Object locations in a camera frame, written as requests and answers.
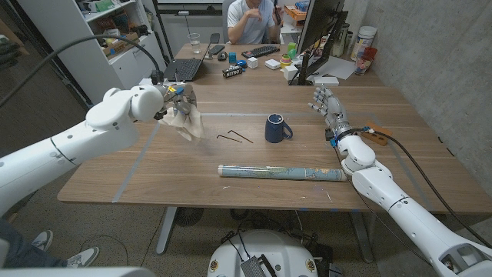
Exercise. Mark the map print wrapping paper roll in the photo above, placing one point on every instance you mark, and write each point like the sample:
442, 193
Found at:
280, 173

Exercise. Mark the red snack cup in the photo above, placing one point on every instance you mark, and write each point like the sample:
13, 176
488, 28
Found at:
363, 63

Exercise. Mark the green plastic object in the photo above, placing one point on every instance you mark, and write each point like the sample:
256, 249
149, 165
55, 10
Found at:
292, 50

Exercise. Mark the beige cloth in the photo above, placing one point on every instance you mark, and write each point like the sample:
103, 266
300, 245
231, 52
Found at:
192, 127

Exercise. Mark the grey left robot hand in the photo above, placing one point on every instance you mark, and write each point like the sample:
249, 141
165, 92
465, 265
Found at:
180, 98

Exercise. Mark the clear drinking glass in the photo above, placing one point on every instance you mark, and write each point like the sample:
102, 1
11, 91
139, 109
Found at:
195, 44

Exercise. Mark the white robot torso base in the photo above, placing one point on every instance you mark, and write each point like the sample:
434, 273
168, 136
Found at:
284, 250

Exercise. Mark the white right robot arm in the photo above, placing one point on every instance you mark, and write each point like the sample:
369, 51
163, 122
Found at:
392, 204

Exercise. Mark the blue jeans leg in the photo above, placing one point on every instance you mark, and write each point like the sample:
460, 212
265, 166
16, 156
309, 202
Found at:
19, 250

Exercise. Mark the dark hex wrench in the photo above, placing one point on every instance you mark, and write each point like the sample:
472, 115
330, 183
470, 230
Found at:
242, 137

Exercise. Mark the black floor fan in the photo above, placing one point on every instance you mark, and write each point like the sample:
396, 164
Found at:
188, 216

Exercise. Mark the small white flat box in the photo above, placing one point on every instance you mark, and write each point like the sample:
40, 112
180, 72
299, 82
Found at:
272, 64

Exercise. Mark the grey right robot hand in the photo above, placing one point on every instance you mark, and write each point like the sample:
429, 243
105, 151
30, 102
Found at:
334, 111

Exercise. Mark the orange tray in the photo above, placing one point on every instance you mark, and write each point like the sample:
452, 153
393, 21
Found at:
295, 12

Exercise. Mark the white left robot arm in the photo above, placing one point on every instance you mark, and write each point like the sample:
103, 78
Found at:
77, 146

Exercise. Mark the cardboard box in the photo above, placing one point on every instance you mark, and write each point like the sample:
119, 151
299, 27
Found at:
121, 45

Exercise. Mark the black NITRO box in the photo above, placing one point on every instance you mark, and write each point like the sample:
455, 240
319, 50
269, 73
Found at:
232, 72

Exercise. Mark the white paper sheet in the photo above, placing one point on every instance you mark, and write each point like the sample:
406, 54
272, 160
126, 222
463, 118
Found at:
340, 69

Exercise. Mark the brown wooden brick block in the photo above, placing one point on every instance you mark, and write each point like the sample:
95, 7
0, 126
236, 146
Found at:
378, 137

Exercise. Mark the grey table leg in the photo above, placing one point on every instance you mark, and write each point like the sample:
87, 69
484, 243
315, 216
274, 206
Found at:
361, 238
166, 231

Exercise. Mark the blue cube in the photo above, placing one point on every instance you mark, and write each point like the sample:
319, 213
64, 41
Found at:
232, 58

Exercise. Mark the black computer monitor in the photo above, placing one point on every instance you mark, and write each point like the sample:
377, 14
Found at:
319, 19

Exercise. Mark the striped hex wrench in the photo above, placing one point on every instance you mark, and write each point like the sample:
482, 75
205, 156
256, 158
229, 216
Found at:
230, 138

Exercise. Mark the black power adapter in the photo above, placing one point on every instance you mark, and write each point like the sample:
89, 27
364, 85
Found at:
157, 77

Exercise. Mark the white cube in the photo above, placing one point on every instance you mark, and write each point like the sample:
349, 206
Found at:
252, 62

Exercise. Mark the grey sneaker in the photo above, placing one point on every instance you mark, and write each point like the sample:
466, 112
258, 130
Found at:
43, 240
82, 257

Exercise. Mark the white canister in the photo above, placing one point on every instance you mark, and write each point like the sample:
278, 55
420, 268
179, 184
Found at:
363, 40

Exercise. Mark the black phone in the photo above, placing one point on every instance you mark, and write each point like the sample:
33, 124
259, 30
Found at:
216, 49

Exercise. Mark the navy blue mug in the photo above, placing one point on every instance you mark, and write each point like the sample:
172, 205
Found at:
274, 131

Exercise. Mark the black laptop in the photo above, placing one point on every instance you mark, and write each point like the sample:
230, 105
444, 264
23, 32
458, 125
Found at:
184, 69

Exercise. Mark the white power strip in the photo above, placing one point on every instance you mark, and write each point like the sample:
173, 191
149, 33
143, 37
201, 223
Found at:
145, 81

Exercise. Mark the blue tape roll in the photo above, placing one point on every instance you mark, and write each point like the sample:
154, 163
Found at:
241, 64

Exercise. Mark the person in white t-shirt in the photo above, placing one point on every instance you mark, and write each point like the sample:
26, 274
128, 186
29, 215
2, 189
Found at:
250, 23

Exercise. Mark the black keyboard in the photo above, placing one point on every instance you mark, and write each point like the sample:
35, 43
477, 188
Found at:
260, 51

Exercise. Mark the white square box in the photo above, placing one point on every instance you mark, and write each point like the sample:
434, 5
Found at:
290, 72

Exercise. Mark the white shelf cabinet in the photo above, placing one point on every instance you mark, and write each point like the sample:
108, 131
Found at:
84, 57

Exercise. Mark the black handheld device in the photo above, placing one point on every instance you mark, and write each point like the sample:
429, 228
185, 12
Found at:
276, 13

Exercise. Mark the white long flat box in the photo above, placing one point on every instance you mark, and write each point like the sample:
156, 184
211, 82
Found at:
326, 81

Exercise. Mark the black teleoperation glove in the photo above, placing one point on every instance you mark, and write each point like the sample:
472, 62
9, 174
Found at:
8, 52

